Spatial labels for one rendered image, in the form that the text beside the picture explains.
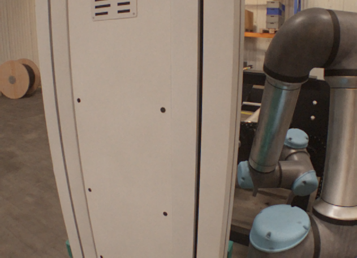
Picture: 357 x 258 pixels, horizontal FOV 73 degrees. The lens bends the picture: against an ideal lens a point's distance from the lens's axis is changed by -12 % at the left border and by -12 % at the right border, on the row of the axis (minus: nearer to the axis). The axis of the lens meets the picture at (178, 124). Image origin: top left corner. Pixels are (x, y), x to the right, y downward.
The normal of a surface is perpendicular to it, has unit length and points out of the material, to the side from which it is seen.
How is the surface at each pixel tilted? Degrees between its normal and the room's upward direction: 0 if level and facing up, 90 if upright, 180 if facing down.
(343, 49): 105
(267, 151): 111
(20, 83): 90
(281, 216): 7
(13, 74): 90
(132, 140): 90
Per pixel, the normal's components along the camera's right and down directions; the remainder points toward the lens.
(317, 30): -0.34, 0.07
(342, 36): -0.02, 0.22
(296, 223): -0.13, -0.95
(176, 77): -0.43, 0.27
